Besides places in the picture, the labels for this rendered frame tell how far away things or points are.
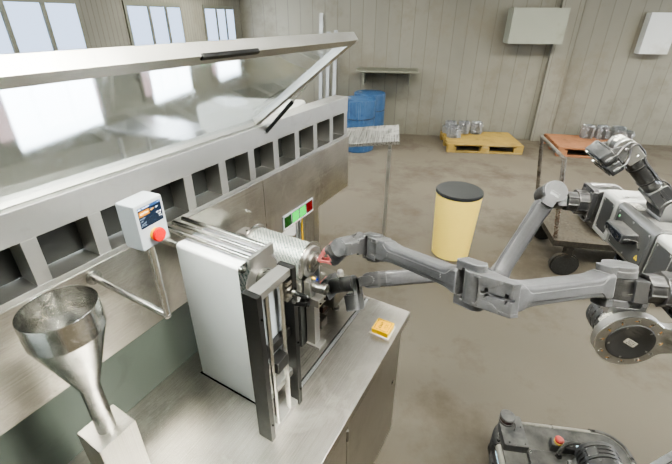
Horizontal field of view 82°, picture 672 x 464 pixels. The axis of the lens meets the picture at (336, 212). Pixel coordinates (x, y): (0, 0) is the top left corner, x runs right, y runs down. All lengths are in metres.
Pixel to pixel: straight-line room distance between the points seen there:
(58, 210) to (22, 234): 0.09
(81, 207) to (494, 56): 7.11
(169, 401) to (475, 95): 7.01
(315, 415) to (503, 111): 7.02
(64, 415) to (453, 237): 3.03
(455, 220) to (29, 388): 3.05
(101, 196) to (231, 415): 0.77
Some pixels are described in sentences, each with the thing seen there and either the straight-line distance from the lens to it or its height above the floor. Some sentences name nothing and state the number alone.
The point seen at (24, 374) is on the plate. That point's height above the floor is 1.26.
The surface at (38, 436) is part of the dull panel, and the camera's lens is 1.39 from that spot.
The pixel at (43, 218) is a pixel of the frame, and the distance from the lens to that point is 1.12.
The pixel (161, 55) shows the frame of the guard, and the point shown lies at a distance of 0.74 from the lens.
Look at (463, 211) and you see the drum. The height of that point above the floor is 0.54.
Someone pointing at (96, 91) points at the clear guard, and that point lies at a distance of 0.77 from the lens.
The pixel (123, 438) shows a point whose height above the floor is 1.15.
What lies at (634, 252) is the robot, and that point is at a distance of 1.41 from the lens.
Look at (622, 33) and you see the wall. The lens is 8.27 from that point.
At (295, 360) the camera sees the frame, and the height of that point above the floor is 1.10.
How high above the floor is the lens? 2.03
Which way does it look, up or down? 27 degrees down
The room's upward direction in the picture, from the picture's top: straight up
